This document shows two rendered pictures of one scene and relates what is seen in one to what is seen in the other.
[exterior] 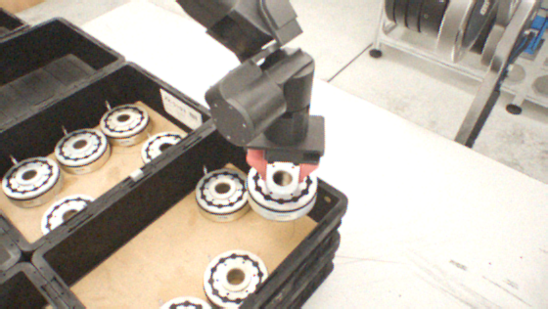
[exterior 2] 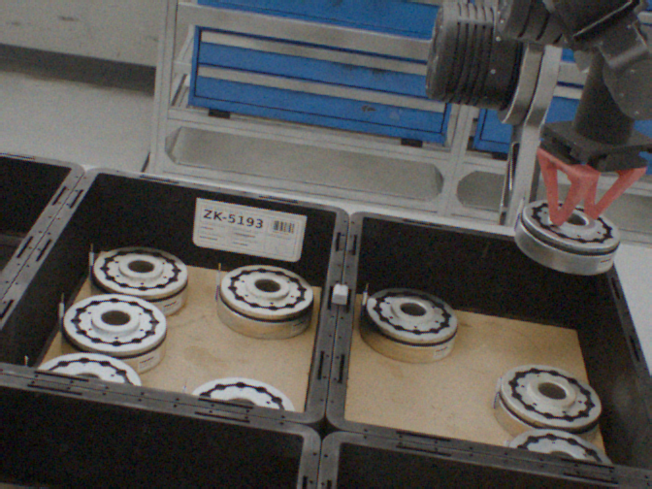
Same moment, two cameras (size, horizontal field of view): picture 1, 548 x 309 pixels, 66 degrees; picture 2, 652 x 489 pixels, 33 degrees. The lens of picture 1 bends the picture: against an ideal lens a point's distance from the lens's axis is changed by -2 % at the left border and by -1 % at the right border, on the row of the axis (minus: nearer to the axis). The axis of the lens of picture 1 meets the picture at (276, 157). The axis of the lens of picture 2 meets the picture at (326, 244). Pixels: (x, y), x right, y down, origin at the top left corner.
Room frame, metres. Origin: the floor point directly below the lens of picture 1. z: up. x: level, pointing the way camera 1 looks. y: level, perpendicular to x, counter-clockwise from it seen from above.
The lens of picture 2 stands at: (-0.20, 0.84, 1.48)
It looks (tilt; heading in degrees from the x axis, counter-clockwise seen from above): 29 degrees down; 319
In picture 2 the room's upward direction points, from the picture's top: 10 degrees clockwise
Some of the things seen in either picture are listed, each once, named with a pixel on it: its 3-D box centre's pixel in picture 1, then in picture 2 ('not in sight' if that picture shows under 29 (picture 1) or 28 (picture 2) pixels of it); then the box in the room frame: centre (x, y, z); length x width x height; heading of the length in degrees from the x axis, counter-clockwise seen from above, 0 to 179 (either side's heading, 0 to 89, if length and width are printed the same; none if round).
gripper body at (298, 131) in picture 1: (286, 118); (605, 114); (0.40, -0.01, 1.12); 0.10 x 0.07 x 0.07; 86
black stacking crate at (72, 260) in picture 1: (203, 247); (477, 376); (0.37, 0.12, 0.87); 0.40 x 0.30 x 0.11; 139
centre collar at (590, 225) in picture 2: (282, 179); (572, 220); (0.40, -0.01, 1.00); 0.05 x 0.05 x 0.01
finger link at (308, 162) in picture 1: (292, 157); (593, 179); (0.40, -0.02, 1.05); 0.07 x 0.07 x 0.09; 86
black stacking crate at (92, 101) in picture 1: (98, 159); (181, 327); (0.56, 0.35, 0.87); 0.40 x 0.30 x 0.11; 139
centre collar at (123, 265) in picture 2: (123, 118); (141, 268); (0.68, 0.33, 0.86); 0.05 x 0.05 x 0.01
